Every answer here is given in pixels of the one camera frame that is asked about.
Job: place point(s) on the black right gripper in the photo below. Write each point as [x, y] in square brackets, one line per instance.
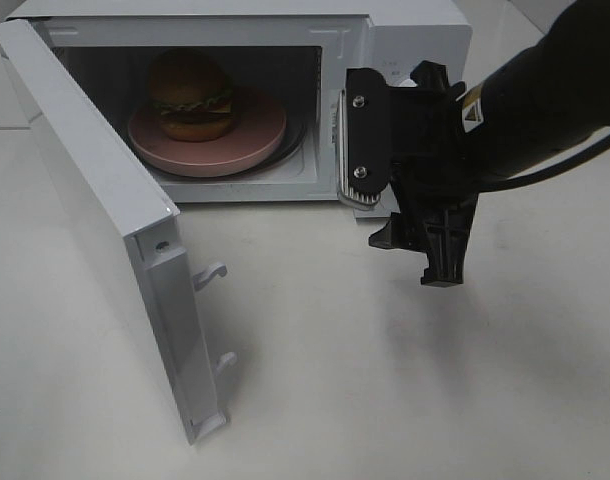
[430, 176]

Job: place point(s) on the pink round plate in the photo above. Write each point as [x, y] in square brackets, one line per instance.
[259, 128]

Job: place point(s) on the toy burger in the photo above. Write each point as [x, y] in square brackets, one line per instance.
[191, 95]

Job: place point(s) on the white microwave door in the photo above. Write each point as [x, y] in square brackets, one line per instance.
[126, 226]

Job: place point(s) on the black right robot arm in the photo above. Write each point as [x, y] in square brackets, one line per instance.
[544, 112]

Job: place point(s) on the upper white microwave knob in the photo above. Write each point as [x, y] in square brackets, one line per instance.
[408, 83]

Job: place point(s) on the glass microwave turntable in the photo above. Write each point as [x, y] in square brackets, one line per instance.
[294, 135]

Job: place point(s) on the white microwave oven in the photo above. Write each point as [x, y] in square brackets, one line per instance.
[297, 51]

